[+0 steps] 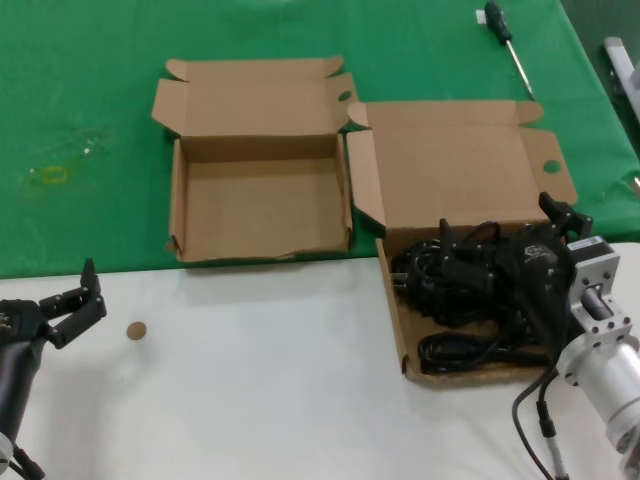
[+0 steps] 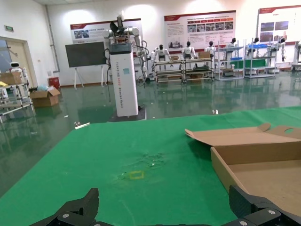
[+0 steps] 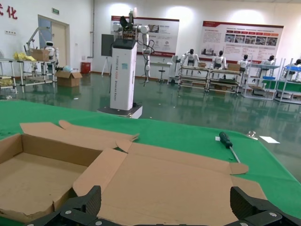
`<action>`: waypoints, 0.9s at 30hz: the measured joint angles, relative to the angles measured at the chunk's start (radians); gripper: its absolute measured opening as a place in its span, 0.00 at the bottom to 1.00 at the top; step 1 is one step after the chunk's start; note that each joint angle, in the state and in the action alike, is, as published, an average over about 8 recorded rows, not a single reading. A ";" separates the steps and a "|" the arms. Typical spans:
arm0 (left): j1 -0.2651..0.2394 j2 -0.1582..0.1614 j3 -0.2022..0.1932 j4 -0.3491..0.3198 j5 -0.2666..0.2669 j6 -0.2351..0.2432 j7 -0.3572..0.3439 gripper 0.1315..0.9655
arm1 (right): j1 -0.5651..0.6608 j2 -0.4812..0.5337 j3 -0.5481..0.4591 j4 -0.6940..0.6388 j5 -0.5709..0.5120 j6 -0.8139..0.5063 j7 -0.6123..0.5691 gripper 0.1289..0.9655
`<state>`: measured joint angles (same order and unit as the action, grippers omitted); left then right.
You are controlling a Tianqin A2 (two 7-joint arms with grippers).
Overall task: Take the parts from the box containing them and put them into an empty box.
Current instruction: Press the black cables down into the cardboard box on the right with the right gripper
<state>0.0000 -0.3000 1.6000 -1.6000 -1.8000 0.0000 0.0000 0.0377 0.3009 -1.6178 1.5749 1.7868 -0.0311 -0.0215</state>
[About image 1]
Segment torn-edged open cardboard box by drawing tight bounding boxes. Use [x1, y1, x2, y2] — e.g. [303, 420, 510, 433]
[151, 55, 362, 264]

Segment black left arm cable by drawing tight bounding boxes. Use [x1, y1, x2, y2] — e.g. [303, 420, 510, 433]
[8, 442, 47, 480]

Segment open brown cardboard box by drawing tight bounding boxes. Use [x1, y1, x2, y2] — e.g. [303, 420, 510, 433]
[344, 99, 580, 386]

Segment green-handled screwdriver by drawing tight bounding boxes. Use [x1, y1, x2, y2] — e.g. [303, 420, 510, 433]
[483, 0, 535, 100]

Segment dark grey robot cable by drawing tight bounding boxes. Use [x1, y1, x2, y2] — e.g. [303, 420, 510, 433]
[509, 367, 561, 480]

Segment grey aluminium profile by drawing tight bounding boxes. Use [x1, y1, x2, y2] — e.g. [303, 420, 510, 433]
[602, 36, 640, 124]

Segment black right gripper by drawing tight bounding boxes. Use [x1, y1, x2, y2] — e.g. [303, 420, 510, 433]
[438, 192, 596, 364]

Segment green table cloth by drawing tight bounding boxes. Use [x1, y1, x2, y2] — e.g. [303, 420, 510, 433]
[0, 0, 640, 280]

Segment cable with metal connector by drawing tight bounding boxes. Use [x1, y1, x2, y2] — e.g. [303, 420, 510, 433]
[535, 384, 571, 480]

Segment black power cord with plug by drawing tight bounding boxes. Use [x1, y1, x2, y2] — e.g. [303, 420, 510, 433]
[391, 221, 504, 321]

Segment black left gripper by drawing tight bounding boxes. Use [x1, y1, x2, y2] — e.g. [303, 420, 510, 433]
[0, 258, 108, 437]

